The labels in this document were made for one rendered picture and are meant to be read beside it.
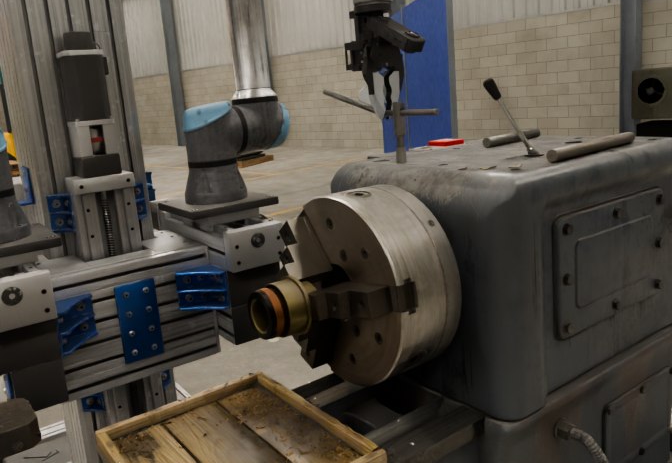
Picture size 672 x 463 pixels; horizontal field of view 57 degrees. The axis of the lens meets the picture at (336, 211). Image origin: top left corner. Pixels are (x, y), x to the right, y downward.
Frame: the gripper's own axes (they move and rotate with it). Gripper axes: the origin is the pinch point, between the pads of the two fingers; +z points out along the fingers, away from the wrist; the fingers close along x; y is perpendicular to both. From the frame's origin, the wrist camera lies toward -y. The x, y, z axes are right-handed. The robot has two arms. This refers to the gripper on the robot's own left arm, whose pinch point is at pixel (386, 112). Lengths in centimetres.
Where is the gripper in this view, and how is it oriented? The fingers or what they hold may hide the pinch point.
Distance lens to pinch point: 119.9
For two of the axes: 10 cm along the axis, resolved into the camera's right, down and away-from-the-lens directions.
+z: 0.8, 9.8, 1.9
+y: -5.9, -1.0, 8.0
